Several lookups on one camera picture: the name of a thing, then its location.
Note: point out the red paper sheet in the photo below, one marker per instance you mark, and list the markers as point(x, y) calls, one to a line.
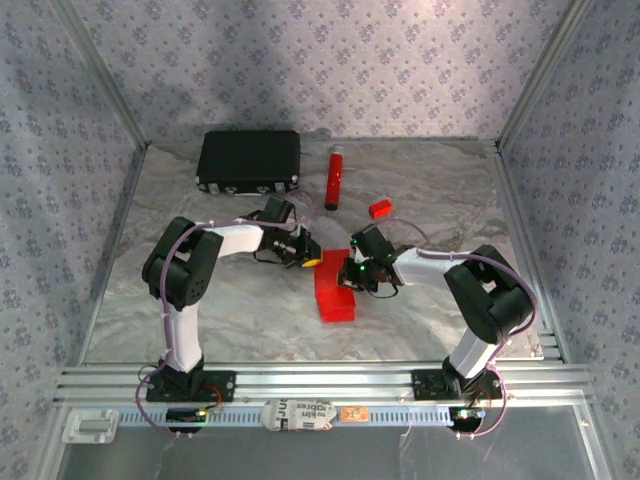
point(335, 300)

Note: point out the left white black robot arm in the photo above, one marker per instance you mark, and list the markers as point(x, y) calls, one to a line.
point(182, 280)

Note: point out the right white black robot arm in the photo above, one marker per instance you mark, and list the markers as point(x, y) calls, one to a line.
point(487, 295)

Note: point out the small red block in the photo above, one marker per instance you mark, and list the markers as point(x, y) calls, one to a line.
point(380, 209)

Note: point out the red cylindrical tube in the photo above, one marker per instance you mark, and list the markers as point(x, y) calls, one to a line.
point(333, 175)

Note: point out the black hard case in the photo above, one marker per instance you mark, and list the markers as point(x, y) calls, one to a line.
point(247, 157)

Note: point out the orange label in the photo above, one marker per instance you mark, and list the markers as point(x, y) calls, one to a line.
point(354, 414)

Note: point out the small black controller board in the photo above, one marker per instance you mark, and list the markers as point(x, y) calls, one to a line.
point(465, 416)
point(185, 416)

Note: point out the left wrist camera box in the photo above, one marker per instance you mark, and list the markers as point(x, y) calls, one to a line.
point(301, 233)

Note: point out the aluminium mounting rail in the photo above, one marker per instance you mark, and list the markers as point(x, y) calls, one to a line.
point(325, 380)

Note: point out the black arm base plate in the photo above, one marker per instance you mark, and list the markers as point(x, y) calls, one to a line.
point(220, 385)
point(425, 385)

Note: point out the aluminium table edge rail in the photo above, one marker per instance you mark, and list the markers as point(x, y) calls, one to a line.
point(515, 210)
point(122, 210)

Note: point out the aluminium corner post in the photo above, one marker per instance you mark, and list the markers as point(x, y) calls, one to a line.
point(100, 72)
point(545, 70)

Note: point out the white plastic bracket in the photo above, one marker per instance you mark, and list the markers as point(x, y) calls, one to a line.
point(90, 426)

